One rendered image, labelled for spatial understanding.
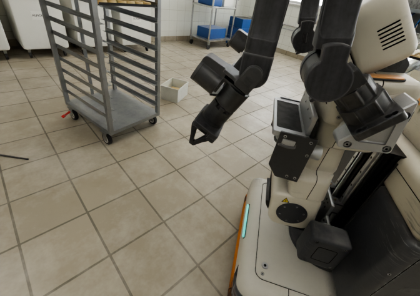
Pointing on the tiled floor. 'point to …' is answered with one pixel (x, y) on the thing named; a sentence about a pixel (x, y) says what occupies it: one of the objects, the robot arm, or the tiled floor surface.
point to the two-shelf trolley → (211, 22)
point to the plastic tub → (174, 90)
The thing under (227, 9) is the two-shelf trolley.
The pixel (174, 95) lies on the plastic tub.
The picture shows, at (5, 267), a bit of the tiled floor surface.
